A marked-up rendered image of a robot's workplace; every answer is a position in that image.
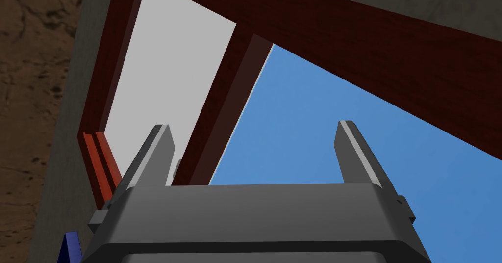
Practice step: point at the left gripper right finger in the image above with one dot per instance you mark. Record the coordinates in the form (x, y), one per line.
(359, 165)

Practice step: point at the blue block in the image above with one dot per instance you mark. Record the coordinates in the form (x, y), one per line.
(71, 249)

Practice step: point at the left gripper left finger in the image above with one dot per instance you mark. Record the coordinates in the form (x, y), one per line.
(151, 165)

